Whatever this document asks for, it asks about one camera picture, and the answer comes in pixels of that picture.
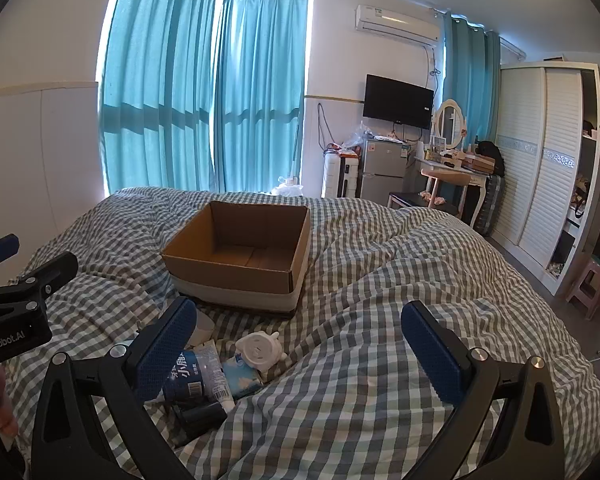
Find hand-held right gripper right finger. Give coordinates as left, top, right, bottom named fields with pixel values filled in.
left=400, top=300, right=581, bottom=480

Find white louvred wardrobe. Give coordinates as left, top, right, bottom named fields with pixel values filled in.
left=490, top=61, right=600, bottom=306

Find white plastic toy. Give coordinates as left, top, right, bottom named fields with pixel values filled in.
left=235, top=331, right=290, bottom=380

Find silver fridge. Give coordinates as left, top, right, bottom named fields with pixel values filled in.
left=361, top=137, right=412, bottom=206

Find wooden boxes on table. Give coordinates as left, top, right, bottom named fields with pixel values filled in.
left=440, top=152, right=496, bottom=174

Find white plastic bag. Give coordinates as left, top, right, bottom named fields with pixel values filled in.
left=271, top=176, right=306, bottom=199

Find brown tape roll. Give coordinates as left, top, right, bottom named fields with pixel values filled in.
left=187, top=312, right=215, bottom=349

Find teal curtain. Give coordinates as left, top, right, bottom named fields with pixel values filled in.
left=212, top=0, right=312, bottom=194
left=99, top=0, right=219, bottom=197
left=442, top=10, right=502, bottom=161

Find cardboard box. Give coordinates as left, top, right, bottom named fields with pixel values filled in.
left=161, top=201, right=311, bottom=317

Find black low bench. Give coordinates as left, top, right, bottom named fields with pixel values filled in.
left=387, top=191, right=461, bottom=219

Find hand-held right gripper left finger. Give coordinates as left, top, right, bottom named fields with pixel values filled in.
left=30, top=296, right=201, bottom=480

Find person's left hand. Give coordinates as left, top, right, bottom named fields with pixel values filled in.
left=0, top=364, right=20, bottom=437

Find white air conditioner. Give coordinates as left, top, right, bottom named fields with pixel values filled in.
left=355, top=4, right=441, bottom=44

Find clear plastic bag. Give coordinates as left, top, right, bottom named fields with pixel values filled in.
left=341, top=122, right=377, bottom=154

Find pink plastic stool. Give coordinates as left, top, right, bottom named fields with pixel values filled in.
left=566, top=257, right=600, bottom=321

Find black wall television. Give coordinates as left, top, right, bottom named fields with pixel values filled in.
left=363, top=74, right=435, bottom=130

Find dark suitcase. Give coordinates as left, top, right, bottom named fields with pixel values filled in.
left=477, top=175, right=509, bottom=237

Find blue floral tissue pack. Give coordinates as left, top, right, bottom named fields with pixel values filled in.
left=221, top=354, right=267, bottom=401

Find grey checked blanket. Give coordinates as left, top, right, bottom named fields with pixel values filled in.
left=0, top=186, right=600, bottom=480

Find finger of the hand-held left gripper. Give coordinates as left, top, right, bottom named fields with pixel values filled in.
left=0, top=233, right=21, bottom=272
left=0, top=251, right=79, bottom=317

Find white suitcase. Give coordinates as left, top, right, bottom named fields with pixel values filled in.
left=321, top=152, right=364, bottom=200

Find black case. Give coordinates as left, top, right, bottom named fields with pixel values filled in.
left=172, top=399, right=229, bottom=443

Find oval white mirror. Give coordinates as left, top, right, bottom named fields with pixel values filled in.
left=432, top=99, right=468, bottom=151

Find wooden stool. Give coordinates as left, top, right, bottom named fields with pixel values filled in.
left=421, top=167, right=473, bottom=218

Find black bag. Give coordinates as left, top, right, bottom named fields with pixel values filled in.
left=476, top=140, right=506, bottom=177

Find white dressing table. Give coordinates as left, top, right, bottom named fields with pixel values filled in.
left=414, top=152, right=497, bottom=231

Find clear bottle with blue label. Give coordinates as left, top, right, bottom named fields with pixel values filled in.
left=161, top=340, right=231, bottom=406

